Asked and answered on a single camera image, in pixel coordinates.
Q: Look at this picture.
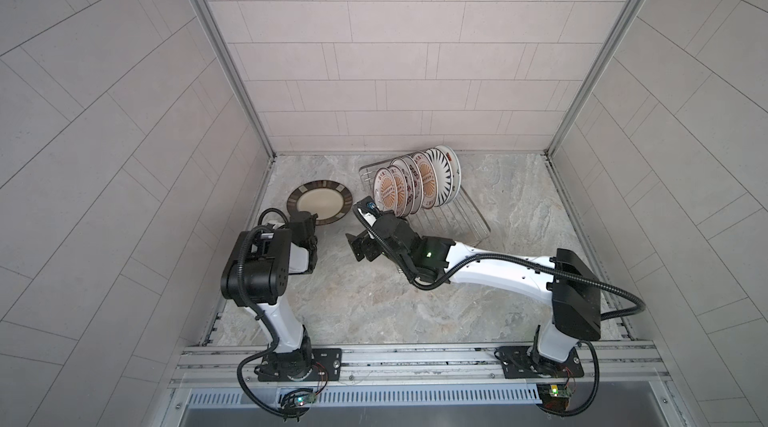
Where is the dark striped rim plate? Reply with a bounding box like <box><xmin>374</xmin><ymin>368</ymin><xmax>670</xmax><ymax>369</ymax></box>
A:
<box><xmin>286</xmin><ymin>180</ymin><xmax>353</xmax><ymax>226</ymax></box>

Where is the white blue radial plate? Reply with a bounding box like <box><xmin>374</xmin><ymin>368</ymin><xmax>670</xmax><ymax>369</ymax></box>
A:
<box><xmin>425</xmin><ymin>147</ymin><xmax>456</xmax><ymax>207</ymax></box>

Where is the white watermelon plate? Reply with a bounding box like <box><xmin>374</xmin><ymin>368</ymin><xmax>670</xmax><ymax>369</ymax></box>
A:
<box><xmin>437</xmin><ymin>145</ymin><xmax>462</xmax><ymax>203</ymax></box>

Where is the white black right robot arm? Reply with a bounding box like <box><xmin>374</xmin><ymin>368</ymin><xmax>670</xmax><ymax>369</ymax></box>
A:
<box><xmin>348</xmin><ymin>204</ymin><xmax>602</xmax><ymax>365</ymax></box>

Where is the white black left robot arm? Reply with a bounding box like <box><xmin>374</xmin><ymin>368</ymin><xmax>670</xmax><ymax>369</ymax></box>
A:
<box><xmin>220</xmin><ymin>208</ymin><xmax>317</xmax><ymax>381</ymax></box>

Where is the front orange sunburst plate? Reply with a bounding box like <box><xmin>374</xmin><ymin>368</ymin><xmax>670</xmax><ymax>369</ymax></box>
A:
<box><xmin>373</xmin><ymin>168</ymin><xmax>398</xmax><ymax>213</ymax></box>

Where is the orange sunburst plate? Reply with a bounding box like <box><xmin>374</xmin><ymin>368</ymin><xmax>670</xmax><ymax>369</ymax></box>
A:
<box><xmin>373</xmin><ymin>168</ymin><xmax>398</xmax><ymax>213</ymax></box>
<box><xmin>388</xmin><ymin>165</ymin><xmax>408</xmax><ymax>217</ymax></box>

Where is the left green circuit board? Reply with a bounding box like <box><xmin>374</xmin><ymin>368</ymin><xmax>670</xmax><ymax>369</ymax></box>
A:
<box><xmin>281</xmin><ymin>388</ymin><xmax>317</xmax><ymax>411</ymax></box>

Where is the green circuit board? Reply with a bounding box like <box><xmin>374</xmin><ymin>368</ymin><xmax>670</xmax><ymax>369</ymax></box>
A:
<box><xmin>536</xmin><ymin>384</ymin><xmax>573</xmax><ymax>413</ymax></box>
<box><xmin>281</xmin><ymin>388</ymin><xmax>317</xmax><ymax>411</ymax></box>

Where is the right green circuit board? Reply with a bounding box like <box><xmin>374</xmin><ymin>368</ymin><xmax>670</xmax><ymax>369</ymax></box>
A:
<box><xmin>536</xmin><ymin>384</ymin><xmax>573</xmax><ymax>413</ymax></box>

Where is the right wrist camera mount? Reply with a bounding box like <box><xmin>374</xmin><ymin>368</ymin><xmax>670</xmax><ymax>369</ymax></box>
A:
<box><xmin>352</xmin><ymin>197</ymin><xmax>382</xmax><ymax>228</ymax></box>

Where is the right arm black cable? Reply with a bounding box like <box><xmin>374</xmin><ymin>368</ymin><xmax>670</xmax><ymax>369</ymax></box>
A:
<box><xmin>351</xmin><ymin>201</ymin><xmax>648</xmax><ymax>419</ymax></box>

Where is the wire metal dish rack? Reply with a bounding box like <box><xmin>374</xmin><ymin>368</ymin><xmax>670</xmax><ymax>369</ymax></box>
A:
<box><xmin>358</xmin><ymin>154</ymin><xmax>491</xmax><ymax>248</ymax></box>

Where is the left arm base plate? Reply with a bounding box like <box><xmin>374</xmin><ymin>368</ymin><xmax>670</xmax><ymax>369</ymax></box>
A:
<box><xmin>254</xmin><ymin>348</ymin><xmax>342</xmax><ymax>382</ymax></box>

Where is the aluminium front rail frame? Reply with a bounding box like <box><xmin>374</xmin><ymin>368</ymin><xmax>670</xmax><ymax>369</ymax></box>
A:
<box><xmin>161</xmin><ymin>340</ymin><xmax>685</xmax><ymax>427</ymax></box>

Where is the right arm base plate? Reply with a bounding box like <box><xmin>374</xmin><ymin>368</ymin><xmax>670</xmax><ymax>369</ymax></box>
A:
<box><xmin>494</xmin><ymin>346</ymin><xmax>584</xmax><ymax>379</ymax></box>

